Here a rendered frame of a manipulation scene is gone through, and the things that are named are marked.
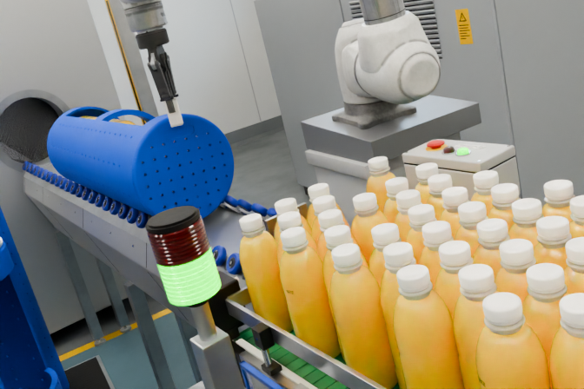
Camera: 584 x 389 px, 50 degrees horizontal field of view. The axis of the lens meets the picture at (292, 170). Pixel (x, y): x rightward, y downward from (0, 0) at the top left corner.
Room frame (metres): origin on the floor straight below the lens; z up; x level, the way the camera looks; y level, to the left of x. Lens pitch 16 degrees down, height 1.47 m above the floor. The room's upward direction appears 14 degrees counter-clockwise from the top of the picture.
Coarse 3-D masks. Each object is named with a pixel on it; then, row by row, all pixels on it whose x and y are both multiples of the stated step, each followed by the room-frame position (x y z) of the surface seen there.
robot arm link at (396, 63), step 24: (360, 0) 1.52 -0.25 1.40; (384, 0) 1.48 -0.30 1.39; (384, 24) 1.48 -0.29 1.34; (408, 24) 1.47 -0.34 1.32; (360, 48) 1.53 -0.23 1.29; (384, 48) 1.46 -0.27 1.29; (408, 48) 1.44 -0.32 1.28; (432, 48) 1.46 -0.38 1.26; (360, 72) 1.58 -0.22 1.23; (384, 72) 1.45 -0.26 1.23; (408, 72) 1.42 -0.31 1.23; (432, 72) 1.44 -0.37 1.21; (384, 96) 1.49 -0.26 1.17; (408, 96) 1.44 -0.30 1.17
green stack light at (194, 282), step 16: (208, 256) 0.67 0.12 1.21; (160, 272) 0.67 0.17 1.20; (176, 272) 0.66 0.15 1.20; (192, 272) 0.66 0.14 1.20; (208, 272) 0.67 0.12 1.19; (176, 288) 0.66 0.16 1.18; (192, 288) 0.66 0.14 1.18; (208, 288) 0.66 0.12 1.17; (176, 304) 0.66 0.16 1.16; (192, 304) 0.66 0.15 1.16
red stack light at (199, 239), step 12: (192, 228) 0.66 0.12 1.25; (204, 228) 0.69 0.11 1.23; (156, 240) 0.66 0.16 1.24; (168, 240) 0.66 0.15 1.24; (180, 240) 0.66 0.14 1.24; (192, 240) 0.66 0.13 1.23; (204, 240) 0.68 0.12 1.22; (156, 252) 0.66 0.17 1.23; (168, 252) 0.66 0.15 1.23; (180, 252) 0.66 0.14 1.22; (192, 252) 0.66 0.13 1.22; (204, 252) 0.67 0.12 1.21; (168, 264) 0.66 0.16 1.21; (180, 264) 0.65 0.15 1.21
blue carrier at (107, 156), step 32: (64, 128) 2.12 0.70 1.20; (96, 128) 1.86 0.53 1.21; (128, 128) 1.66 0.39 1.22; (160, 128) 1.56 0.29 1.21; (192, 128) 1.60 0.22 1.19; (64, 160) 2.05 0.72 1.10; (96, 160) 1.75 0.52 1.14; (128, 160) 1.54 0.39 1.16; (160, 160) 1.54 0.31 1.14; (192, 160) 1.59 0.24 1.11; (224, 160) 1.63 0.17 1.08; (128, 192) 1.56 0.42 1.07; (160, 192) 1.53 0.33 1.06; (192, 192) 1.57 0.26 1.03; (224, 192) 1.62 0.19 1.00
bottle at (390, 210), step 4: (408, 188) 1.03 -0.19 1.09; (388, 196) 1.02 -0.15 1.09; (392, 196) 1.02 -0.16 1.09; (388, 200) 1.03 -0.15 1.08; (392, 200) 1.02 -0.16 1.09; (388, 204) 1.02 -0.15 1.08; (392, 204) 1.01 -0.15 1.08; (396, 204) 1.01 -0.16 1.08; (384, 208) 1.03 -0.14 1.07; (388, 208) 1.02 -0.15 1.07; (392, 208) 1.01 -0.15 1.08; (396, 208) 1.01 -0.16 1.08; (384, 212) 1.03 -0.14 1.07; (388, 212) 1.01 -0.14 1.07; (392, 212) 1.01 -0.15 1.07; (396, 212) 1.00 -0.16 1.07; (388, 216) 1.01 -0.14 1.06; (392, 216) 1.01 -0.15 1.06; (388, 220) 1.01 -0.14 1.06; (392, 220) 1.01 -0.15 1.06
